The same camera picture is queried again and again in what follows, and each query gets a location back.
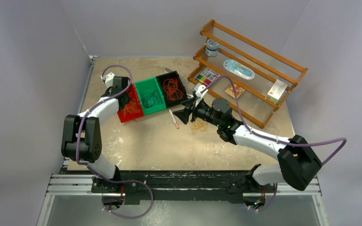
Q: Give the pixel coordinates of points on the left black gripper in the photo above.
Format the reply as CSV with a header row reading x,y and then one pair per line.
x,y
129,98

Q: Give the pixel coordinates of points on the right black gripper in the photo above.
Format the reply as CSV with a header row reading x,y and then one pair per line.
x,y
184,114

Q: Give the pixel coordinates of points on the black plastic bin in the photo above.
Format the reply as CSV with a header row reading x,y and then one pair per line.
x,y
172,88

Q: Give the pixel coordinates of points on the red plastic bin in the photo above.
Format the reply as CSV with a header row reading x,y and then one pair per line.
x,y
133,109

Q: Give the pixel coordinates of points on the green plastic bin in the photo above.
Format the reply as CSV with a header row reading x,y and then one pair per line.
x,y
150,95

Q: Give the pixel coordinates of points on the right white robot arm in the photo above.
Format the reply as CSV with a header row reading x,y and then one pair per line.
x,y
297,164

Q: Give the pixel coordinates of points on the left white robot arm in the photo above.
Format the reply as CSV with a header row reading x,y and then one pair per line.
x,y
81,137

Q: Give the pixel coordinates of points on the white orange tipped pen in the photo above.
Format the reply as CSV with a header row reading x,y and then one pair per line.
x,y
173,119

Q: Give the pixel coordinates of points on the coloured marker pack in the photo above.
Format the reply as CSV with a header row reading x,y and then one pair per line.
x,y
206,76

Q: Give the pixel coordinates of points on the orange card pack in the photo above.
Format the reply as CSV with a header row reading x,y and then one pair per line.
x,y
235,91

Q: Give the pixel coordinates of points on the wooden tiered shelf rack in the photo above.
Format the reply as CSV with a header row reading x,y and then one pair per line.
x,y
268,66

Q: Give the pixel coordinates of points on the white blue round jar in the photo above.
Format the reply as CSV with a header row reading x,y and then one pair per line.
x,y
212,48

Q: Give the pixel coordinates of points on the blue packaged tool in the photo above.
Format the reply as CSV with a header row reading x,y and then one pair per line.
x,y
238,69

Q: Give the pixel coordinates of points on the white red small box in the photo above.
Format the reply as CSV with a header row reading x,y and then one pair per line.
x,y
276,91

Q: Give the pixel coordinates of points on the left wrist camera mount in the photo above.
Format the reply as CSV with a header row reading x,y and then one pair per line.
x,y
108,79

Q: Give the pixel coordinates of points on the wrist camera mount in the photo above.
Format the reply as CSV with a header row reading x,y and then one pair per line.
x,y
108,79
199,91

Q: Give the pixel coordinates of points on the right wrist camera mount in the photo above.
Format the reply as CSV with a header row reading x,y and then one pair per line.
x,y
199,91

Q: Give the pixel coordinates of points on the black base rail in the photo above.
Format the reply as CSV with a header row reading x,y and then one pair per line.
x,y
163,185

